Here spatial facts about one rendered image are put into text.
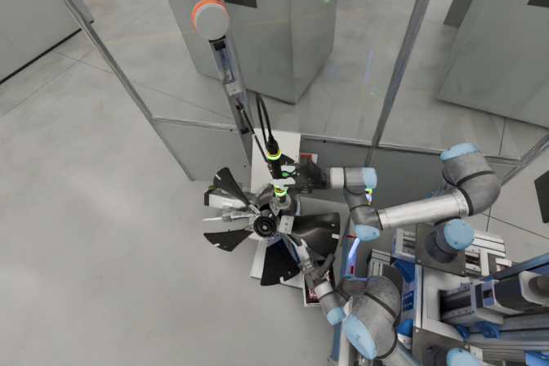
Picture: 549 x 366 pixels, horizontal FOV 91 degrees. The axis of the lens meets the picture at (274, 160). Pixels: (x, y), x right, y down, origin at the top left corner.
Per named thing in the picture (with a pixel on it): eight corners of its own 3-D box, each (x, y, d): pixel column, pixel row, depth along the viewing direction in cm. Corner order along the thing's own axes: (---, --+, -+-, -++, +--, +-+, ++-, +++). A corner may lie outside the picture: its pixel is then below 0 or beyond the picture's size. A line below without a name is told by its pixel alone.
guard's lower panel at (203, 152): (190, 176, 295) (151, 118, 220) (456, 219, 240) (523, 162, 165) (189, 178, 293) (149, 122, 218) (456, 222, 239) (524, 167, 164)
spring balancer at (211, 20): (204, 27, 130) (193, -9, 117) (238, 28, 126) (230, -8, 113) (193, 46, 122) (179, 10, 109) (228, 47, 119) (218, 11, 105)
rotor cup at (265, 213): (255, 204, 144) (247, 216, 131) (281, 201, 139) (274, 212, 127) (261, 229, 147) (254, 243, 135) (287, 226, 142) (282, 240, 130)
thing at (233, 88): (227, 95, 146) (223, 82, 139) (239, 90, 147) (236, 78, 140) (233, 107, 141) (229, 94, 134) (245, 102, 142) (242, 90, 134)
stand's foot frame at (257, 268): (269, 212, 268) (267, 208, 261) (315, 220, 258) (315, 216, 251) (252, 277, 235) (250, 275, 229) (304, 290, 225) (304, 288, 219)
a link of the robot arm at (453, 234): (441, 256, 124) (455, 247, 113) (429, 228, 132) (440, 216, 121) (468, 252, 124) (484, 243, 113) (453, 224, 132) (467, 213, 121)
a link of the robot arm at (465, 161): (432, 230, 132) (461, 179, 88) (420, 203, 140) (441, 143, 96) (459, 225, 130) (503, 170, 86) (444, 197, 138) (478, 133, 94)
